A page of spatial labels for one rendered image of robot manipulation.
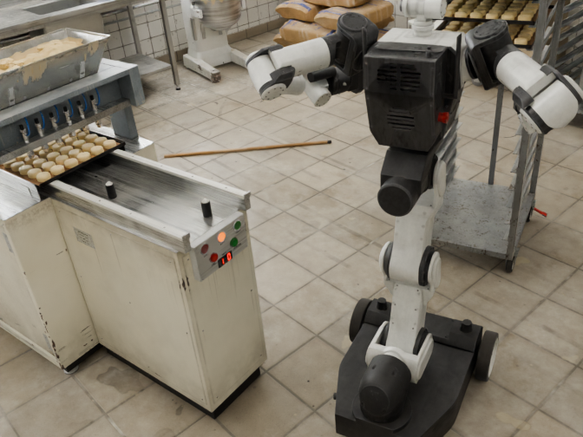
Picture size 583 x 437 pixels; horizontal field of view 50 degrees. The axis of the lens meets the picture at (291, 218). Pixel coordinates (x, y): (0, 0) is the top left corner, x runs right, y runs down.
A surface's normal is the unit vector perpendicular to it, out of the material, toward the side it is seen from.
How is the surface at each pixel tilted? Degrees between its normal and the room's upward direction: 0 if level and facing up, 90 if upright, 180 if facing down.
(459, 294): 0
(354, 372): 0
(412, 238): 74
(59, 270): 90
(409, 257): 60
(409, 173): 45
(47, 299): 90
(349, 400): 0
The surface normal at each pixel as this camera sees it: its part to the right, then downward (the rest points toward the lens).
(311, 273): -0.08, -0.84
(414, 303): -0.47, 0.26
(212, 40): 0.55, 0.41
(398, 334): -0.44, 0.03
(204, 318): 0.79, 0.27
